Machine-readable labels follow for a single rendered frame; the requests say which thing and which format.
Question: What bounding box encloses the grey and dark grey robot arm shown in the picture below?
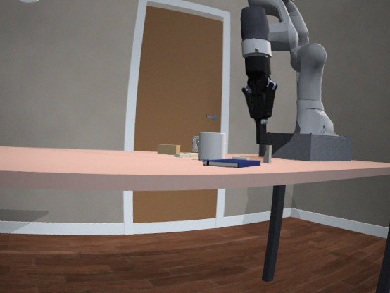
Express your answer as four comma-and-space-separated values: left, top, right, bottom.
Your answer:
241, 0, 339, 136

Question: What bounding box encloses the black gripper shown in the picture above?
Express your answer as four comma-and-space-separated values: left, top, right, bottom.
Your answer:
242, 56, 277, 144

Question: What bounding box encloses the dark blue rectangular pad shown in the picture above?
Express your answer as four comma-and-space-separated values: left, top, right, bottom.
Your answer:
203, 158, 260, 168

